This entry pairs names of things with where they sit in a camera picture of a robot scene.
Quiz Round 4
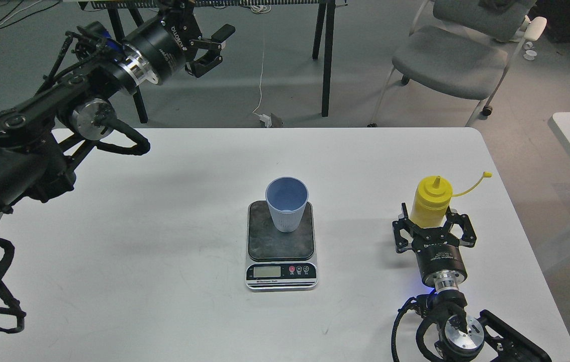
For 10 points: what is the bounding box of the yellow squeeze bottle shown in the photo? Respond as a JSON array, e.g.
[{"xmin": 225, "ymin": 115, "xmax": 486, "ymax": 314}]
[{"xmin": 409, "ymin": 171, "xmax": 493, "ymax": 228}]

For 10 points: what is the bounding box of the white charger cable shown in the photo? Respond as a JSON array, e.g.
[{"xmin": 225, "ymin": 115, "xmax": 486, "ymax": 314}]
[{"xmin": 250, "ymin": 4, "xmax": 272, "ymax": 125}]

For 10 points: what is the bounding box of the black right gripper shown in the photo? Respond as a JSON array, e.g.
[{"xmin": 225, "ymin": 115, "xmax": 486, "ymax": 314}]
[{"xmin": 392, "ymin": 203, "xmax": 478, "ymax": 287}]

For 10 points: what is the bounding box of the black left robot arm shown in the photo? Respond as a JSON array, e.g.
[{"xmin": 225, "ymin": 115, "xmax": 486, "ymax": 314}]
[{"xmin": 0, "ymin": 1, "xmax": 235, "ymax": 334}]

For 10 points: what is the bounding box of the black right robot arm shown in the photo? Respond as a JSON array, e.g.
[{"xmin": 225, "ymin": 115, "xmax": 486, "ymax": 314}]
[{"xmin": 391, "ymin": 204, "xmax": 551, "ymax": 361}]

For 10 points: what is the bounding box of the blue ribbed plastic cup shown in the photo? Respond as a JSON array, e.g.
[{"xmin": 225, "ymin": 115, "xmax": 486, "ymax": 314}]
[{"xmin": 265, "ymin": 176, "xmax": 309, "ymax": 232}]

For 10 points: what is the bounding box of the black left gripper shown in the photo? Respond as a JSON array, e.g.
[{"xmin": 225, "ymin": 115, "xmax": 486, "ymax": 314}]
[{"xmin": 124, "ymin": 1, "xmax": 235, "ymax": 85}]

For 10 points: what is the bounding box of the grey office chair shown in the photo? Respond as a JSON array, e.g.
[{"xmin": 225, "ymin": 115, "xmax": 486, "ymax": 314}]
[{"xmin": 389, "ymin": 1, "xmax": 547, "ymax": 127}]

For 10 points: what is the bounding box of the digital kitchen scale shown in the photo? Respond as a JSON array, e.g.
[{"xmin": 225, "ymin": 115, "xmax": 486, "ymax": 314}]
[{"xmin": 244, "ymin": 200, "xmax": 319, "ymax": 292}]

